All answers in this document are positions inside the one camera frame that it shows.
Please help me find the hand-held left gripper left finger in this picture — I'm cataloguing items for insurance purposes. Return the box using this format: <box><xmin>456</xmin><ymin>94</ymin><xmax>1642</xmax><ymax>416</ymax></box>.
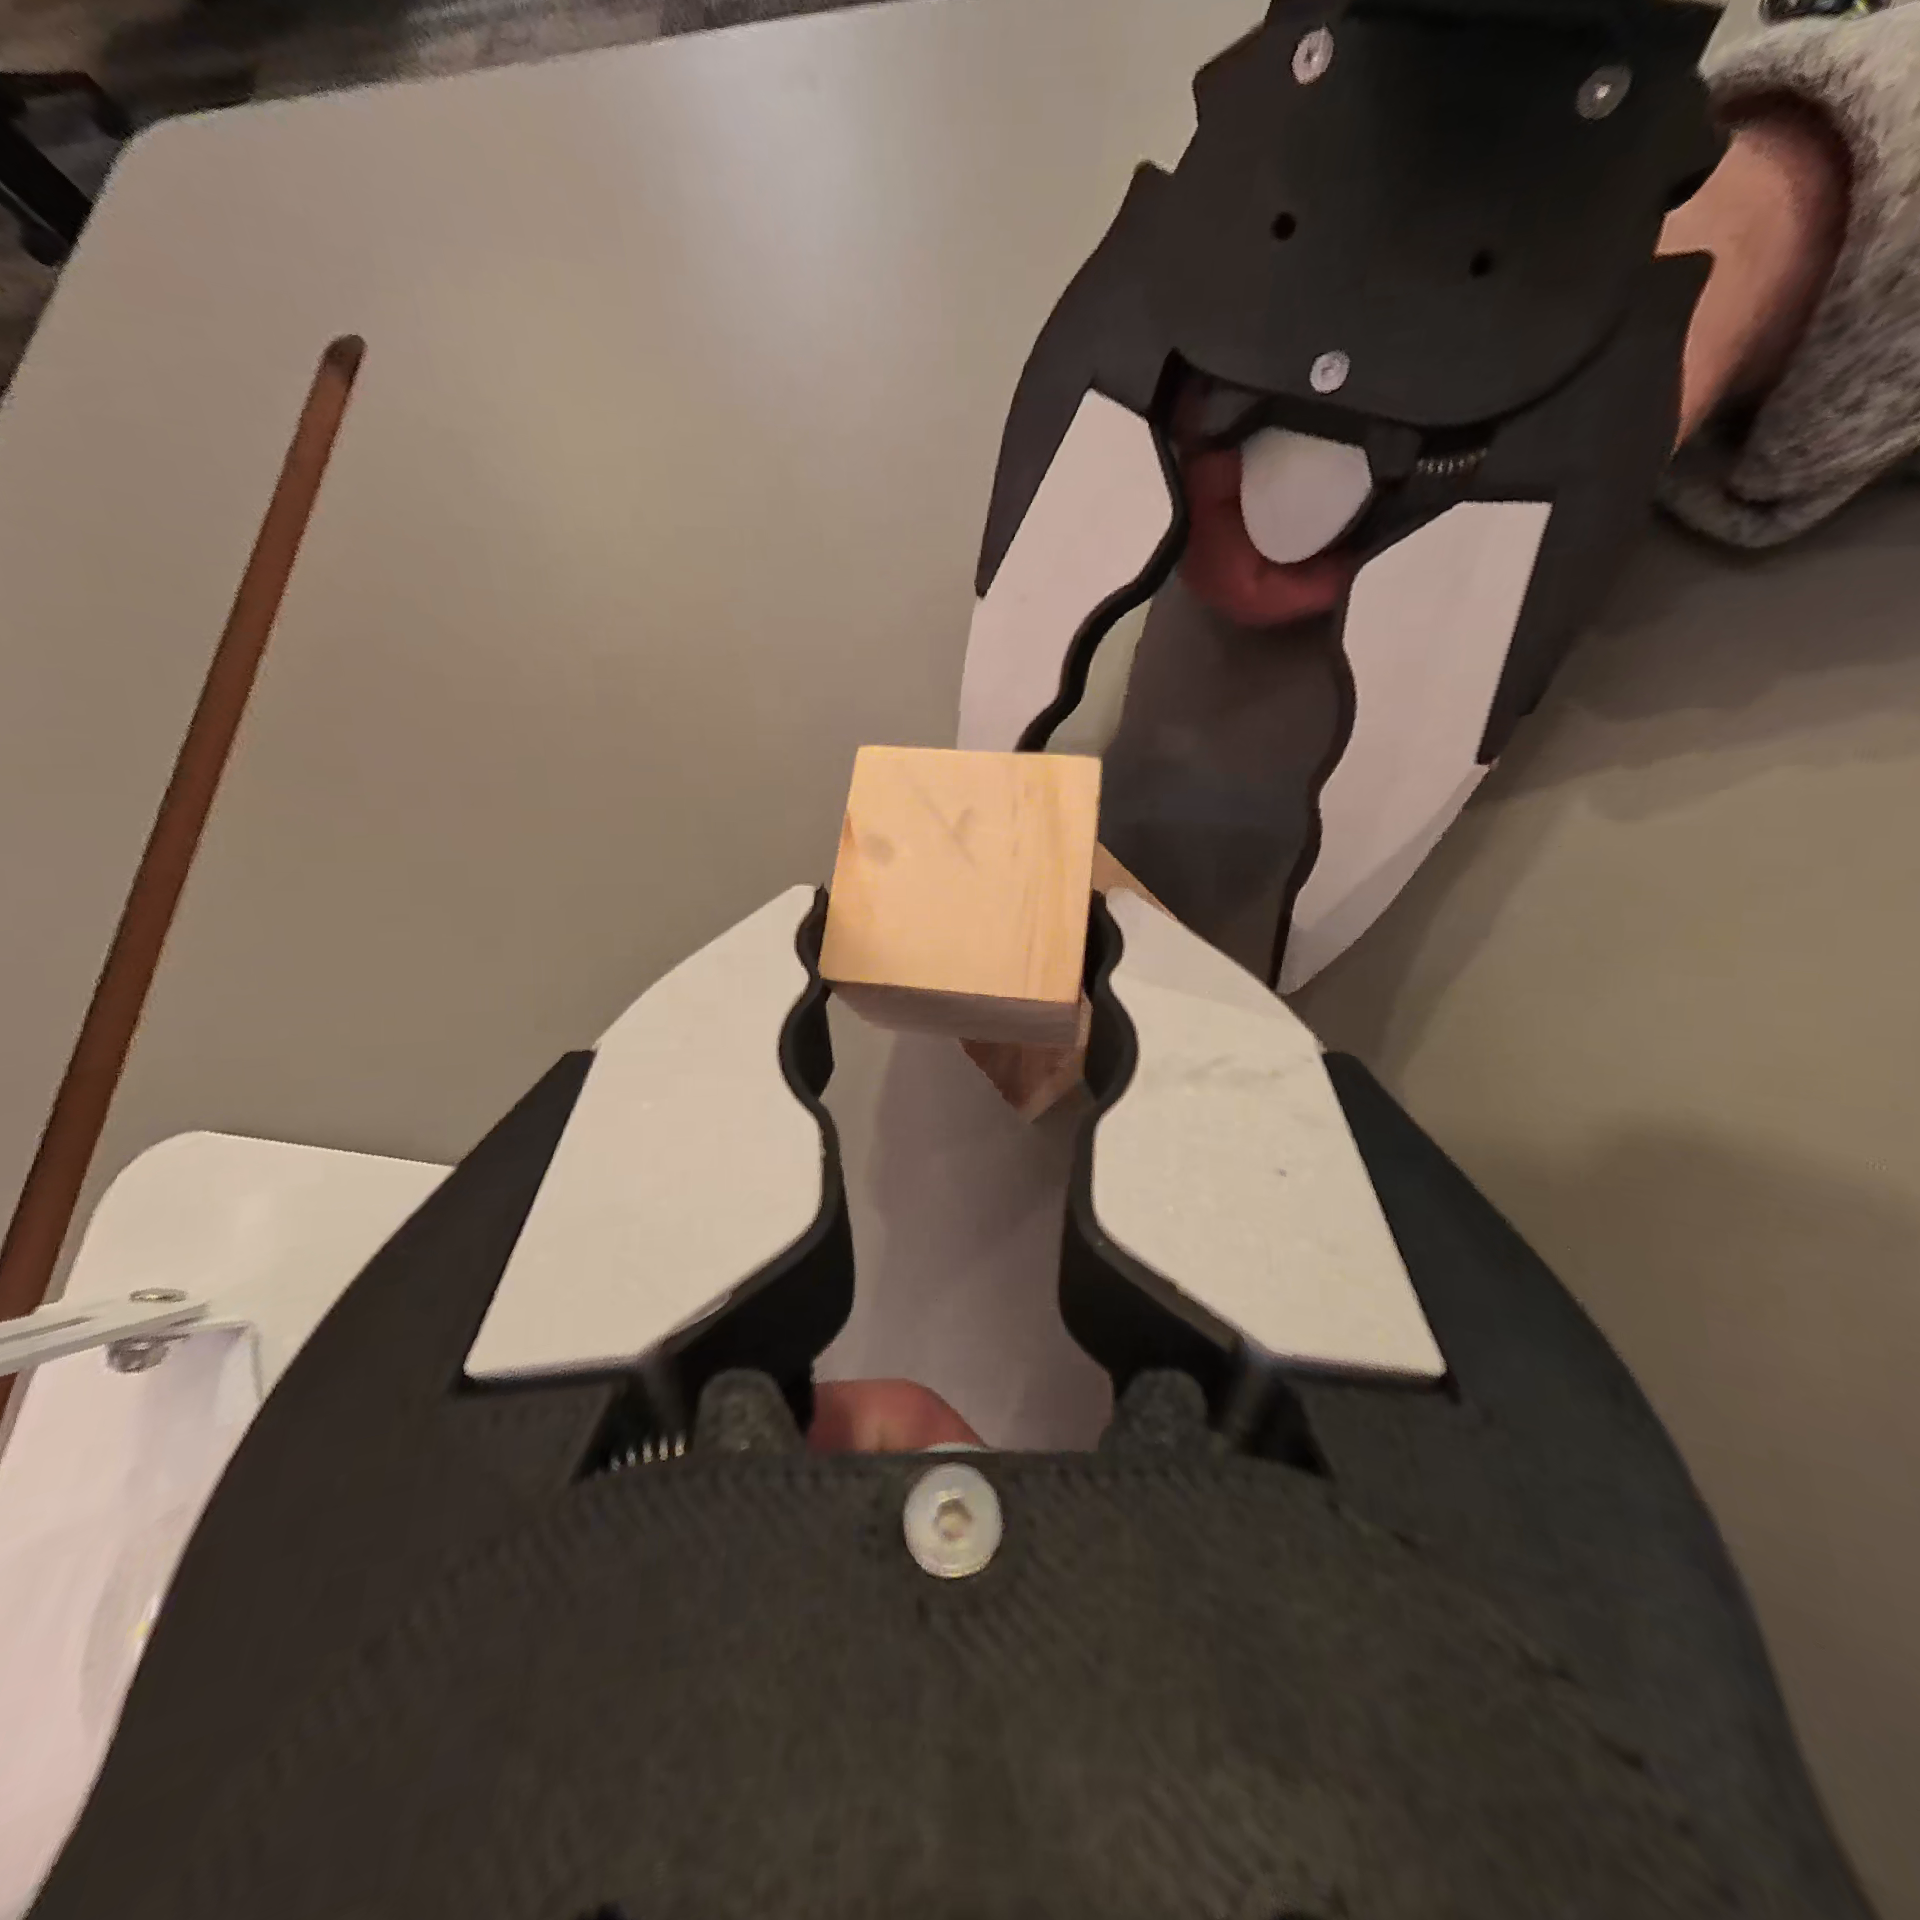
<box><xmin>463</xmin><ymin>883</ymin><xmax>854</xmax><ymax>1453</ymax></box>

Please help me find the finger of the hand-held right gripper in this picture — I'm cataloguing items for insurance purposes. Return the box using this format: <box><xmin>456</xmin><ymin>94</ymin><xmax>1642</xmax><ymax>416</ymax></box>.
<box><xmin>960</xmin><ymin>391</ymin><xmax>1188</xmax><ymax>756</ymax></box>
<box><xmin>1273</xmin><ymin>502</ymin><xmax>1554</xmax><ymax>997</ymax></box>

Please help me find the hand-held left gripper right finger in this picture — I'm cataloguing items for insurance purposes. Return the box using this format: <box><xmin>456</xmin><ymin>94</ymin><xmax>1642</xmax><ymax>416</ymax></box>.
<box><xmin>1057</xmin><ymin>884</ymin><xmax>1451</xmax><ymax>1450</ymax></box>

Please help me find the wooden cube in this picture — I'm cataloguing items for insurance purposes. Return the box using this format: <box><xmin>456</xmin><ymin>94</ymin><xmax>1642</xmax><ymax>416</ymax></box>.
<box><xmin>960</xmin><ymin>838</ymin><xmax>1177</xmax><ymax>1122</ymax></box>
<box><xmin>815</xmin><ymin>748</ymin><xmax>1103</xmax><ymax>1047</ymax></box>

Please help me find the person's right forearm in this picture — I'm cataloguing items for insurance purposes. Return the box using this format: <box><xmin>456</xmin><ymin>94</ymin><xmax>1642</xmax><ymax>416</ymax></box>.
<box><xmin>1654</xmin><ymin>17</ymin><xmax>1920</xmax><ymax>550</ymax></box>

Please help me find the white desk stand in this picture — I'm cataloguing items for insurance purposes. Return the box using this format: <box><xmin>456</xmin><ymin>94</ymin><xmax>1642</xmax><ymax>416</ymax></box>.
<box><xmin>0</xmin><ymin>1133</ymin><xmax>460</xmax><ymax>1914</ymax></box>

